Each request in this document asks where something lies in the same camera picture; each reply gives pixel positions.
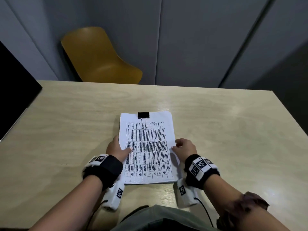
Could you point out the person's right hand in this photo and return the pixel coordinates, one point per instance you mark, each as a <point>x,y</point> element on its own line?
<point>187,149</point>

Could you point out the person's left hand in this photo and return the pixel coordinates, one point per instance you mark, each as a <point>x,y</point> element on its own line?
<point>116,151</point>

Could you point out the pile of printed papers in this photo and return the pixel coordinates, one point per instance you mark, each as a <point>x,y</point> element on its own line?
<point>149,161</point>

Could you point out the black binder clip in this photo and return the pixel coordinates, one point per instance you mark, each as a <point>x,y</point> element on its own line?
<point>143,115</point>

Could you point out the person's left forearm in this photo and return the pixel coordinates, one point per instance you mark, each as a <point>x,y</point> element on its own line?
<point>67,209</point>

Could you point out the person's right forearm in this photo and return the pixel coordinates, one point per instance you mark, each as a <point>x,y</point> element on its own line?
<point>221,192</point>

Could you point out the olive green shirt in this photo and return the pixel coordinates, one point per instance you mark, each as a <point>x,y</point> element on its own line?
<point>163,221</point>

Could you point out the brown scrunchie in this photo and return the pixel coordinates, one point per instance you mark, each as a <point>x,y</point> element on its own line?
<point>245,204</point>

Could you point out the yellow chair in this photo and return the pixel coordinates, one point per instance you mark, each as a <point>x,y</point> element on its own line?
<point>96,60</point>

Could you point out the black monitor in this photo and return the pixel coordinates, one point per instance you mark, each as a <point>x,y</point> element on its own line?
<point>14,93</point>

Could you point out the white wrist camera with marker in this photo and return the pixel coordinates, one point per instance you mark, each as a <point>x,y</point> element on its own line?
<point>113,199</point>
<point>187,199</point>

